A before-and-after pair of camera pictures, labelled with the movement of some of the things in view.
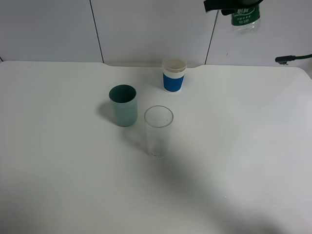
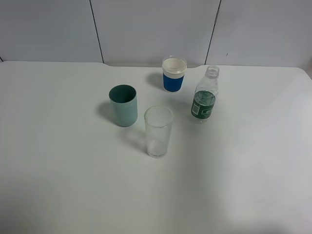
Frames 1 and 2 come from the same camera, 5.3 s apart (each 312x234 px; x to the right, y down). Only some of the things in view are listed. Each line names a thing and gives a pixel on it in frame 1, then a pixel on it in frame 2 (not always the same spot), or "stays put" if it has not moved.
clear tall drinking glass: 159,119 stays put
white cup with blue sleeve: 173,70 stays put
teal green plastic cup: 124,98 stays put
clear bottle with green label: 245,22 → 205,92
